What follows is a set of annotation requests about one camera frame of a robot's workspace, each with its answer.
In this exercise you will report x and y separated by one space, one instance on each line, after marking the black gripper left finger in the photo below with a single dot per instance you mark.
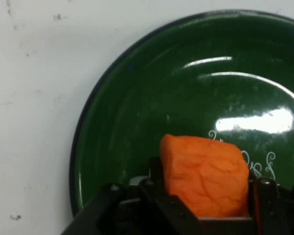
137 210

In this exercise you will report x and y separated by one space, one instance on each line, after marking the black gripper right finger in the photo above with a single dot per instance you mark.
279 210

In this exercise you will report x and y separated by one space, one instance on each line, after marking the green enamel plate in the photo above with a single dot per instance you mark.
176 93

